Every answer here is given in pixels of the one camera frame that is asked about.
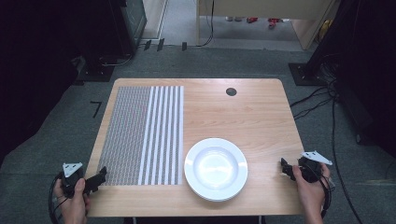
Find grey white striped placemat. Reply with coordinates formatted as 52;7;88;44
96;85;185;187

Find yellow object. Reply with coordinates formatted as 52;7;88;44
317;18;334;44

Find glass-fronted dark cabinet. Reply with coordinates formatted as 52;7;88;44
119;0;149;56

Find light wooden cabinet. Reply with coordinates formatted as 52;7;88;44
195;0;341;51

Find black stand base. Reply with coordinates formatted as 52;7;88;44
74;55;117;86
288;62;330;87

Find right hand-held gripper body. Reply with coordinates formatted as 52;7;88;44
297;150;333;184

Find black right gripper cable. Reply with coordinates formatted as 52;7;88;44
299;165;336;219

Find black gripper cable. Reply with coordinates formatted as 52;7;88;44
48;171;70;224
299;165;336;219

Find person's left hand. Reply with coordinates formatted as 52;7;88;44
53;177;92;224

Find black hanging cable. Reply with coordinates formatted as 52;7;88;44
195;0;216;49

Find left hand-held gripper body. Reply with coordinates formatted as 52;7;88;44
61;161;86;199

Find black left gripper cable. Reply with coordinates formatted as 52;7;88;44
48;171;70;224

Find person's right hand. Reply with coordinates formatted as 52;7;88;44
291;162;332;218

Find black floor cable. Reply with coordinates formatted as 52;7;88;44
289;84;332;108
292;96;334;121

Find white deep plate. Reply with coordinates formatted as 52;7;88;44
183;137;249;203

